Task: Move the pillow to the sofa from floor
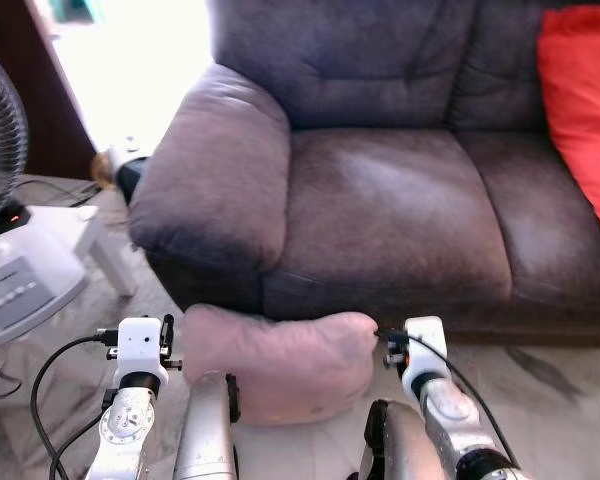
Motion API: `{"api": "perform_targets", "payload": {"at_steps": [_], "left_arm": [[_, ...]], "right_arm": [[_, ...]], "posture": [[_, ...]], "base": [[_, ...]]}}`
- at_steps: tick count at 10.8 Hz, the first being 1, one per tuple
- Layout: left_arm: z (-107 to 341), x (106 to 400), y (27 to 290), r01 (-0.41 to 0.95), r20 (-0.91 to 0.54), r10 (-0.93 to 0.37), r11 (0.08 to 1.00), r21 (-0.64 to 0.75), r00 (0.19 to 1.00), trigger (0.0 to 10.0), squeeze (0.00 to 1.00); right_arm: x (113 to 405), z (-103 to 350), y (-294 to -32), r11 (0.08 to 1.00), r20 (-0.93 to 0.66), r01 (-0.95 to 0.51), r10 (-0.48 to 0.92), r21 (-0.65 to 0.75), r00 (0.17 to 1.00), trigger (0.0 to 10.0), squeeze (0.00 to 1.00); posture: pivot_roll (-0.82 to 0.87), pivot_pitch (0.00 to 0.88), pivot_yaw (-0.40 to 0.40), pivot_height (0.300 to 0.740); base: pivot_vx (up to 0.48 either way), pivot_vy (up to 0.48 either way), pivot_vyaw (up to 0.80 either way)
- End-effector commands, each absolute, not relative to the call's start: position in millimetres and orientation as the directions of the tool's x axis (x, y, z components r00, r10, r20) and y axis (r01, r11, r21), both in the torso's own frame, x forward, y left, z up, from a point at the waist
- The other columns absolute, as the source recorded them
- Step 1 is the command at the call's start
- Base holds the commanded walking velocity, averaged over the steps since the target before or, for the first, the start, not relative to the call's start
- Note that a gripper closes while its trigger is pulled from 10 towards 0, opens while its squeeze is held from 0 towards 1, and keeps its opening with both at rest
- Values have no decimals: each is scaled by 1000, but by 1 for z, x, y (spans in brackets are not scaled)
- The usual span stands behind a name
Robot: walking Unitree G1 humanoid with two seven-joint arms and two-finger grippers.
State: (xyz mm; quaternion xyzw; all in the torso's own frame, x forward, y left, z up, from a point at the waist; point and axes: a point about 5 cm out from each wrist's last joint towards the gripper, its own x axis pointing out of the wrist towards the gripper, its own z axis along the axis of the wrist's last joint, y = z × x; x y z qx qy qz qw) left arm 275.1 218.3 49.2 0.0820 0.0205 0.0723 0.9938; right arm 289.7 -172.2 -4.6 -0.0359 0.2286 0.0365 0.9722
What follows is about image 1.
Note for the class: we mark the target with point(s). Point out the pink cat face pillow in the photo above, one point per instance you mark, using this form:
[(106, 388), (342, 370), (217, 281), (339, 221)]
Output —
[(280, 360)]

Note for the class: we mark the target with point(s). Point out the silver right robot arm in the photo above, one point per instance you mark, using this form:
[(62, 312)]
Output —
[(450, 410)]

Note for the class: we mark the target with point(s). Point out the dark purple-grey fabric sofa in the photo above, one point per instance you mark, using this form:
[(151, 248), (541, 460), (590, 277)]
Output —
[(380, 200)]

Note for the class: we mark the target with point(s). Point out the black and white floor object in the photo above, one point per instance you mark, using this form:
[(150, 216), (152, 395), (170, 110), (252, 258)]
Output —
[(130, 180)]

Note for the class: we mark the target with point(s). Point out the silver right robot leg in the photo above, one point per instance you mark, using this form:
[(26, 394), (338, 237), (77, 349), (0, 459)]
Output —
[(400, 450)]

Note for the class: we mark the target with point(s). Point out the silver robot leg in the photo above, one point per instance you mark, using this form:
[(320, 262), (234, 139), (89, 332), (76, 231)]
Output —
[(400, 450), (205, 430)]

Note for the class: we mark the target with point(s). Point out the silver left robot leg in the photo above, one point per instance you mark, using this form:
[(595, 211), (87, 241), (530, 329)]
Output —
[(205, 430)]

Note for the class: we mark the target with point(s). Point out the small white table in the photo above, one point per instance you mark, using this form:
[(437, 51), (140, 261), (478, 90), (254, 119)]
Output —
[(80, 228)]

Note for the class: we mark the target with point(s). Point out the white standing fan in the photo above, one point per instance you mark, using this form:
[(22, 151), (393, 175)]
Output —
[(20, 290)]

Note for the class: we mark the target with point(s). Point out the round wooden object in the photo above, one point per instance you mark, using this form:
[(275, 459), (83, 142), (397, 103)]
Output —
[(104, 170)]

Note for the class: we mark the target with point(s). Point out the black box with red light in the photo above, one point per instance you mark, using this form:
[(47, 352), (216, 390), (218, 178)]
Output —
[(10, 218)]

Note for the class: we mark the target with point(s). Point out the dark brown wooden door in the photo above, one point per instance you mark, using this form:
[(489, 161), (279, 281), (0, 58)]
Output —
[(40, 120)]

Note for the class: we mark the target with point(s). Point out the red cushion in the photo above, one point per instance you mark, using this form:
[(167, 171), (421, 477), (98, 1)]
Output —
[(585, 100)]

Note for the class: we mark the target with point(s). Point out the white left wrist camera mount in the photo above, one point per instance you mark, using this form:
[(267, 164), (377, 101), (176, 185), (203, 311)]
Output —
[(140, 345)]

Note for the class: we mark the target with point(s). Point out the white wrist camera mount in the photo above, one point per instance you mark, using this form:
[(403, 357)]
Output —
[(425, 345), (140, 345)]

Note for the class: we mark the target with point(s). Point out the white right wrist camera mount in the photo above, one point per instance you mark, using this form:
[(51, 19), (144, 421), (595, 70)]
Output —
[(425, 345)]

